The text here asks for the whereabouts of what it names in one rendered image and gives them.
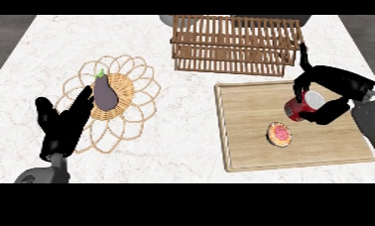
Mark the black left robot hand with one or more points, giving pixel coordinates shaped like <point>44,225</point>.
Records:
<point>61,127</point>

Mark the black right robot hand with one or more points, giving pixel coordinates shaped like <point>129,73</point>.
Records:
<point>337,83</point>

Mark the red can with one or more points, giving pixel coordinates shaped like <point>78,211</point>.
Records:
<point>303,106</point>

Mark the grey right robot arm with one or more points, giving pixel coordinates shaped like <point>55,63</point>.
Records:
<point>365,117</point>

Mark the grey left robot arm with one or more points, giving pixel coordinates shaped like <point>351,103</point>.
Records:
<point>47,172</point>

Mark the wooden tray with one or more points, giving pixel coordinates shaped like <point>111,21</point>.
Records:
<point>293,126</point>

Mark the wooden tiered shelf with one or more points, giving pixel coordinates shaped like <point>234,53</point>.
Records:
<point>237,45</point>

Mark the woven wicker placemat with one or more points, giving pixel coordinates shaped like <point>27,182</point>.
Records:
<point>110,102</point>

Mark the purple eggplant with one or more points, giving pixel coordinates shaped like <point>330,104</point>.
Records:
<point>104,92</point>

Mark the grey round bowl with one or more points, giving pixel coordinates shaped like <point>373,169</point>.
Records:
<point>169,20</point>

